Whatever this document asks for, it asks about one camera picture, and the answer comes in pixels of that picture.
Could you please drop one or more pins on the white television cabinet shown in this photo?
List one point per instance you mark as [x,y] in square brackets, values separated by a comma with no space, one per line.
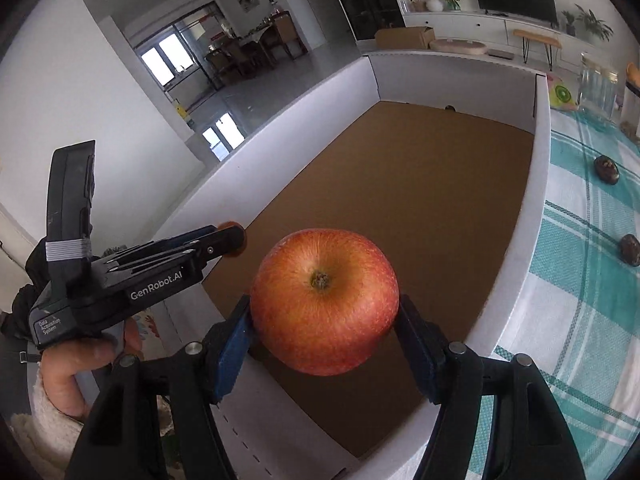
[465,25]

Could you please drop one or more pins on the glass balcony door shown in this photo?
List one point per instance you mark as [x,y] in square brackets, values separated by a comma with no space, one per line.
[170,52]

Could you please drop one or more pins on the person's left hand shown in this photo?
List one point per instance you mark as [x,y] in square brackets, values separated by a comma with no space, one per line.
[62,380]

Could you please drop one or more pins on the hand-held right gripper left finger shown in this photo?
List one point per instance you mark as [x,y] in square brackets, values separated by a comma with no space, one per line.
[230,355]

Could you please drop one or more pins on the yellow floor item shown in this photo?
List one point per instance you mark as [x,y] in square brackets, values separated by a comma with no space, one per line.
[182,109]

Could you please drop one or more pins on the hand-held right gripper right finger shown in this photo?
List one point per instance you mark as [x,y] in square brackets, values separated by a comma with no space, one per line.
[420,355]

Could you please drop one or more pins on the round beige cushion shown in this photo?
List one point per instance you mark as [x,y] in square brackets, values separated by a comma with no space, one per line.
[457,46]

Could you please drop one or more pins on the grey flat device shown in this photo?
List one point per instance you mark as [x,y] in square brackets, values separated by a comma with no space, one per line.
[500,53]

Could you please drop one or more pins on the large leafy potted plant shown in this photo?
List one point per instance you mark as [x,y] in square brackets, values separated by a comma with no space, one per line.
[595,25]

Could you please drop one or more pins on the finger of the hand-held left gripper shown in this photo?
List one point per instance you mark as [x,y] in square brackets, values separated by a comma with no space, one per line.
[220,242]
[192,233]

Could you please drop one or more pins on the kiwi print packet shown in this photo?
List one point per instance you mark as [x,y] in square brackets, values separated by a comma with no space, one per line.
[562,95]

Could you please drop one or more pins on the orange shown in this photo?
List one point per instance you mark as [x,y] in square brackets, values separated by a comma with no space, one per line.
[633,74]

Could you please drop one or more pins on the wooden dining chair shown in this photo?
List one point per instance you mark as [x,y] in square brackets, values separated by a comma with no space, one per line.
[290,35]
[222,65]

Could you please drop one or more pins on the red apple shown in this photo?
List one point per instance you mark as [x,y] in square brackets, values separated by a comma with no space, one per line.
[325,320]

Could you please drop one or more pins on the white cardboard box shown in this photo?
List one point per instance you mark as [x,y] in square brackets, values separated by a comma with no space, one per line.
[400,200]

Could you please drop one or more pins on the wooden stool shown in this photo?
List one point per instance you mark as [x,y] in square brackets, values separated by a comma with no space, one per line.
[537,36]

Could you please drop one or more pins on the white round vase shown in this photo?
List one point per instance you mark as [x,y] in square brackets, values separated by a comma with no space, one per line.
[434,5]

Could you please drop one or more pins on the brown cardboard box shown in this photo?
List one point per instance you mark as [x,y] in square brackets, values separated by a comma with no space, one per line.
[402,39]

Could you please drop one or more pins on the dark brown date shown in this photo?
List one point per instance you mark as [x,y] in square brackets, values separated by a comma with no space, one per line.
[631,250]
[606,171]

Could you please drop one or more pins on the small green potted plant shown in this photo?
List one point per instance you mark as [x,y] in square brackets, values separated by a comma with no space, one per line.
[568,22]

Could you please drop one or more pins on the wooden dining table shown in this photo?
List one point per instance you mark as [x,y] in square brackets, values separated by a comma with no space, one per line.
[257,42]

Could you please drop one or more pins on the small orange citrus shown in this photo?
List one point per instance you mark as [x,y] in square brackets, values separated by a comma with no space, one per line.
[235,255]

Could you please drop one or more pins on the person's left forearm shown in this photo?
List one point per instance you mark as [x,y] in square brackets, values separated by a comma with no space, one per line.
[45,440]

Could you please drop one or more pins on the clear glass jar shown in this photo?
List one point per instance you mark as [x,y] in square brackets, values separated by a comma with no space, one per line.
[597,92]

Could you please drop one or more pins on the teal plaid tablecloth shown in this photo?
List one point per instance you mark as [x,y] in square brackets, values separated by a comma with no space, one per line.
[575,310]

